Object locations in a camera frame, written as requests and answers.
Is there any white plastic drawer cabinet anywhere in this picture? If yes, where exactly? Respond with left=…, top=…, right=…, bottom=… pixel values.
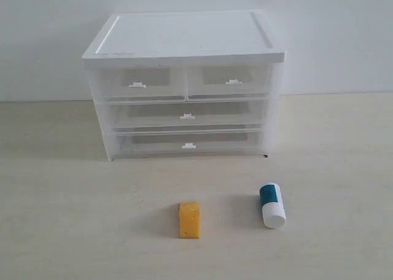
left=82, top=10, right=286, bottom=160

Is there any yellow cheese block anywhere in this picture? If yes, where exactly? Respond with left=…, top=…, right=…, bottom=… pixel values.
left=178, top=201, right=200, bottom=239

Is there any middle wide clear drawer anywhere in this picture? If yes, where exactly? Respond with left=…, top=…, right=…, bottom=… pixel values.
left=111, top=100, right=269, bottom=129

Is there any bottom wide clear drawer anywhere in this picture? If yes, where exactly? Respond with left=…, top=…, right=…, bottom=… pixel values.
left=114, top=128, right=262, bottom=156

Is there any wide clear drawer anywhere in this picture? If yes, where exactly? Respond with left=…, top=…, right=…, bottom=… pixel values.
left=111, top=100, right=269, bottom=129
left=114, top=128, right=262, bottom=156

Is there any white bottle teal label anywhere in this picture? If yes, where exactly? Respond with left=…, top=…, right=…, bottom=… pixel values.
left=260, top=183, right=286, bottom=229

